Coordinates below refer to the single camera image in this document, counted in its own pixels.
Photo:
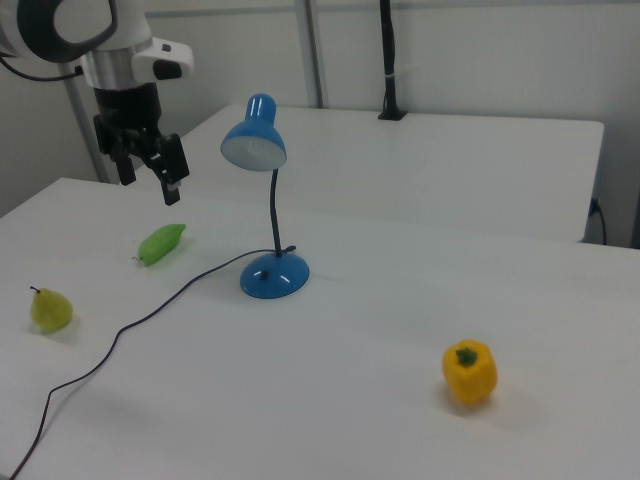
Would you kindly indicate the yellow bell pepper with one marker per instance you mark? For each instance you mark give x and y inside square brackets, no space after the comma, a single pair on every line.
[470,377]

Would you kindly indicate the green pear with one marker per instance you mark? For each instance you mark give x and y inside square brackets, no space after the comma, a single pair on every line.
[50,311]

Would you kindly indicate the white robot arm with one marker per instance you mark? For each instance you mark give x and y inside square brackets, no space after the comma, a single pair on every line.
[100,35]

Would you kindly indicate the blue gooseneck desk lamp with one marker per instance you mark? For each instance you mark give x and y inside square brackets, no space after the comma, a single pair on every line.
[274,277]

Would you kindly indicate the grey partition post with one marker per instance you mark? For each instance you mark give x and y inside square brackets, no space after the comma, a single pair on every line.
[312,50]
[90,135]

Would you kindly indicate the black clamped camera pole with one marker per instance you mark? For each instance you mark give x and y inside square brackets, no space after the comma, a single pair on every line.
[390,60]

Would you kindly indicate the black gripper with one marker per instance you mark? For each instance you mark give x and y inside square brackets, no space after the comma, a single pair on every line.
[127,112]

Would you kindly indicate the green pea pod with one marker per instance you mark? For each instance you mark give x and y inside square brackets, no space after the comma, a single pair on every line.
[160,244]

